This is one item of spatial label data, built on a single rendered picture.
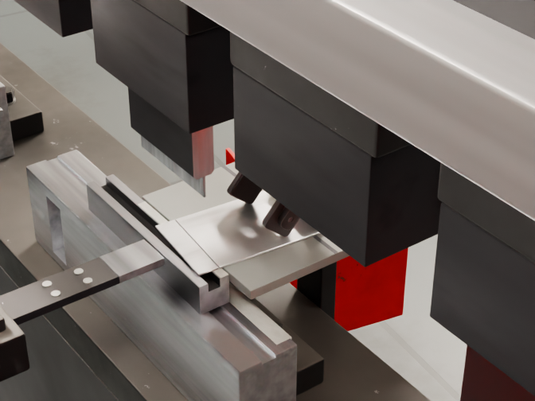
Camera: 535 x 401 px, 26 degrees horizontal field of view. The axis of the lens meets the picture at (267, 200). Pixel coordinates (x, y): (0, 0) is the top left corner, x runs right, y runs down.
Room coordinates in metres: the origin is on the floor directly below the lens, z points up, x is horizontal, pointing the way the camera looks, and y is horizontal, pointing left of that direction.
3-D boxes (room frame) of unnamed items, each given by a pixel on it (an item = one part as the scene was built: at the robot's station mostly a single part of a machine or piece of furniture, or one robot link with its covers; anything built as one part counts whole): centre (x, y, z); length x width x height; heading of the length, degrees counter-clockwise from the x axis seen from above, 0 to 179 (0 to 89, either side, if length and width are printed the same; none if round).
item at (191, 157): (0.83, 0.08, 1.13); 0.10 x 0.02 x 0.10; 36
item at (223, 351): (0.88, 0.11, 0.92); 0.39 x 0.06 x 0.10; 36
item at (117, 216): (0.87, 0.10, 0.99); 0.20 x 0.03 x 0.03; 36
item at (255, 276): (0.92, -0.04, 1.00); 0.26 x 0.18 x 0.01; 126
